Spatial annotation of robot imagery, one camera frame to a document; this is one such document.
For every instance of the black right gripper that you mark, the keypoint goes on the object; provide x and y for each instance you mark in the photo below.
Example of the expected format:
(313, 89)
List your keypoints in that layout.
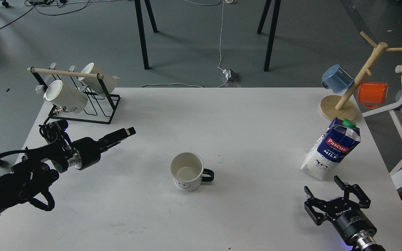
(346, 216)

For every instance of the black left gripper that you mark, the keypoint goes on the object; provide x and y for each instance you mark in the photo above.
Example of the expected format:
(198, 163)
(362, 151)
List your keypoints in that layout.
(87, 152)

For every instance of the blue white milk carton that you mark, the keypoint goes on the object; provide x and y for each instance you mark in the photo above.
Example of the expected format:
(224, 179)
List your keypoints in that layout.
(339, 139)

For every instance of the white mug with black handle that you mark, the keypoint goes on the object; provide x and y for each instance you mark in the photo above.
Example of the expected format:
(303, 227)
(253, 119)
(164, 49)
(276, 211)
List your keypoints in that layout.
(188, 171)

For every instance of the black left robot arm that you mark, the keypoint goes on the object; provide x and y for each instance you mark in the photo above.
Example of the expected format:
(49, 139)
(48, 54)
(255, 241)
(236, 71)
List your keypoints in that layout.
(30, 179)

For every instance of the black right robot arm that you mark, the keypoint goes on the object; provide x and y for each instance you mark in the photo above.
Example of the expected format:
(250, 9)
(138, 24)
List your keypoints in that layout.
(346, 216)

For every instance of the cream mug front on rack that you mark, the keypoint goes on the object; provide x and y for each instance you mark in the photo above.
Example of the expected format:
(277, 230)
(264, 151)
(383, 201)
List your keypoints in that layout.
(63, 95)

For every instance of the cream mug on rack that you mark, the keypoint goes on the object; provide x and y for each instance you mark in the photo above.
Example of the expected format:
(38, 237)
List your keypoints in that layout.
(63, 95)
(110, 82)

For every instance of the cream mug rear on rack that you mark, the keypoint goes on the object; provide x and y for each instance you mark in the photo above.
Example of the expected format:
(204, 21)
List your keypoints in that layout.
(110, 82)

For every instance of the wooden mug tree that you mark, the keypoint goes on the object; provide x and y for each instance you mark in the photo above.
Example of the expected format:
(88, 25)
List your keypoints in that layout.
(333, 106)

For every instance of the orange mug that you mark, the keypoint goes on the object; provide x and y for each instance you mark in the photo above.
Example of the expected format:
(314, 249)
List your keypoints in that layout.
(372, 94)

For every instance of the blue mug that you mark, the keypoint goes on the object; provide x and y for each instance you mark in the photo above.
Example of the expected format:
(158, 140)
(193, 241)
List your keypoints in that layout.
(336, 79)

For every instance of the black table legs left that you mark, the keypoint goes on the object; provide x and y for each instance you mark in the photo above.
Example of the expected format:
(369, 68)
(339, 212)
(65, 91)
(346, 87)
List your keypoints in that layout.
(142, 38)

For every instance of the black table legs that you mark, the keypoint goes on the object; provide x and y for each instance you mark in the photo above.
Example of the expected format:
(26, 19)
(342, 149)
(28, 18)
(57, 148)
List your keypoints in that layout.
(142, 38)
(272, 31)

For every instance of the black table legs right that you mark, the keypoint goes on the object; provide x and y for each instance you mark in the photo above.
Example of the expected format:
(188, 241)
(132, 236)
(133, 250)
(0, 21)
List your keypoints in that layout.
(272, 31)

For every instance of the black wire mug rack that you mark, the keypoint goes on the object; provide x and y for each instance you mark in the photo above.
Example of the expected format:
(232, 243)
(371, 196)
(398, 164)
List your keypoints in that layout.
(98, 109)

